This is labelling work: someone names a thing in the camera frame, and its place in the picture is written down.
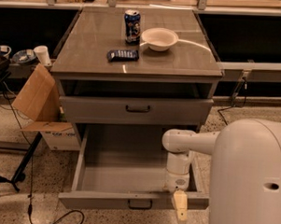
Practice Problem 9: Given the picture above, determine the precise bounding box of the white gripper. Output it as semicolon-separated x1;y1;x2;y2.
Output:
165;152;194;224

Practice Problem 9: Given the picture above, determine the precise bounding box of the grey drawer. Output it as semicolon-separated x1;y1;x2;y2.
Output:
57;122;214;216
60;96;213;126

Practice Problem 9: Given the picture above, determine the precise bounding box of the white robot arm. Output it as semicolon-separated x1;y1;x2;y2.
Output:
162;119;281;224

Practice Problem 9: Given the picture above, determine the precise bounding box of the grey top drawer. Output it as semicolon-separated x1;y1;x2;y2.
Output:
60;96;213;126

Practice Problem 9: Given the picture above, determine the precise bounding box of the grey drawer cabinet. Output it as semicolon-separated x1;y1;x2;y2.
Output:
51;7;222;127

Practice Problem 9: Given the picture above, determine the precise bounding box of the dark blue snack bag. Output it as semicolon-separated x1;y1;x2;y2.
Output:
106;49;139;63

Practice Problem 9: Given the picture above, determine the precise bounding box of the white paper bowl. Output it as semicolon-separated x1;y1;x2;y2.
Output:
141;28;179;52

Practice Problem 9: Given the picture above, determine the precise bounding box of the black stand leg left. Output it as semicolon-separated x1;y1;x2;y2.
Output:
0;132;42;192

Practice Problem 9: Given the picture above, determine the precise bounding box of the brown cardboard box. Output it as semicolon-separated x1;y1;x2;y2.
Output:
12;64;80;151

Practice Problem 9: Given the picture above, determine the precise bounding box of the blue soda can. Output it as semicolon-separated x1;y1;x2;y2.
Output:
124;9;141;45

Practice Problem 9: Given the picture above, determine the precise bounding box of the white paper cup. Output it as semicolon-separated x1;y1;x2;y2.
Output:
34;45;52;67

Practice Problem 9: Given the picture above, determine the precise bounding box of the blue bowl near cup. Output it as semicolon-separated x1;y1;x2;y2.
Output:
12;49;36;65

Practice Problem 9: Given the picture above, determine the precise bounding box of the blue bowl far left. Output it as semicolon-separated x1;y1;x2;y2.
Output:
0;45;11;59

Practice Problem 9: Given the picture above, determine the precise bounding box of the black power cable right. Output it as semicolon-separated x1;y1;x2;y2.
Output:
217;75;249;127

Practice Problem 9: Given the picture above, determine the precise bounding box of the black floor cable left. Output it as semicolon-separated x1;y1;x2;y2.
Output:
0;80;91;224

